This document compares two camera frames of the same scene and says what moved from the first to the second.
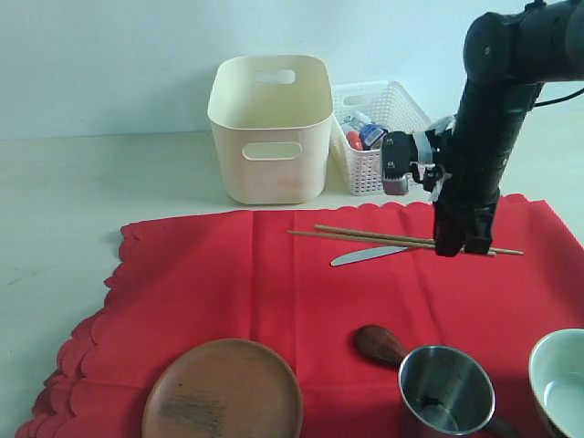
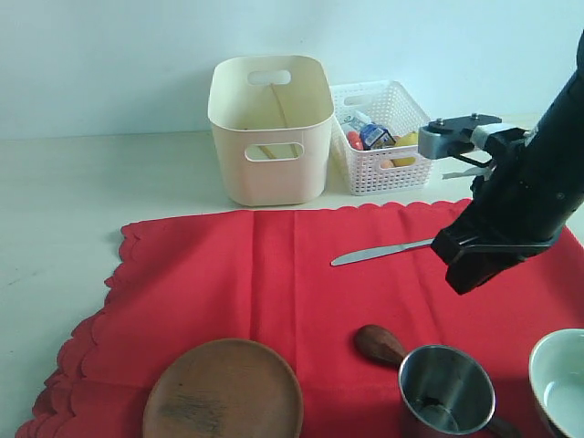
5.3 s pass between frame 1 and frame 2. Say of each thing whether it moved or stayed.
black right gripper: moved
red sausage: stayed
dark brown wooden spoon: stayed
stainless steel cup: stayed
